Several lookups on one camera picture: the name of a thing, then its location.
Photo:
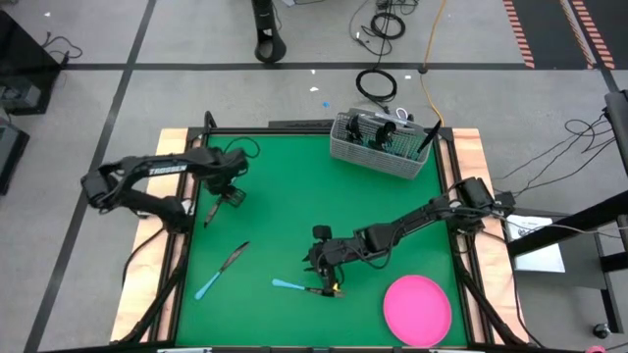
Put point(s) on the pink round plate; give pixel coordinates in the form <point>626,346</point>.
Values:
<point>417,311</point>

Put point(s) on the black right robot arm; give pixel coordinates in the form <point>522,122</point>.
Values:
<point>392,230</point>

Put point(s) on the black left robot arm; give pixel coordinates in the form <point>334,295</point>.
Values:
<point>196,159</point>

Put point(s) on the black power adapter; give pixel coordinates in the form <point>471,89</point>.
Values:
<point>503,201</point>

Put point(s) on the green table mat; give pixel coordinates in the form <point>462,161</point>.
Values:
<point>294,206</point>

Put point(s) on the black metal stand frame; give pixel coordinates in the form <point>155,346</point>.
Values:
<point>564,226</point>

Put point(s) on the white paper sheet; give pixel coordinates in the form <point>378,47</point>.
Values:
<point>539,257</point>

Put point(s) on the grey equipment box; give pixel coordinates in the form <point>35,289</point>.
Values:
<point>19,97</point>

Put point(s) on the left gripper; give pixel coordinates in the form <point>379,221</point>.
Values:
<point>230,195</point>

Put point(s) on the grey plastic cutlery basket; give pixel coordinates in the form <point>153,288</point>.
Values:
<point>378,154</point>

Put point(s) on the dark equipment case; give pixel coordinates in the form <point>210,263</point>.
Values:
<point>12,157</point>

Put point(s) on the black side table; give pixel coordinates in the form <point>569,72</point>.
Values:
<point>24,59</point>

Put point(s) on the pink round object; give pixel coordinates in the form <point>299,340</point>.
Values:
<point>596,350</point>

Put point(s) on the black aluminium table frame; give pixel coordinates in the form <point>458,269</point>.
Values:
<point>294,131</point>

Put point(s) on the black caster wheel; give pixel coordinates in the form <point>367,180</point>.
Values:
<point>601,331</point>

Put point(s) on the black floor stand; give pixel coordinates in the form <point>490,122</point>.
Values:
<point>262,15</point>

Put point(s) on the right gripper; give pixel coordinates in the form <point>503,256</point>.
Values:
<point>326,260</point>

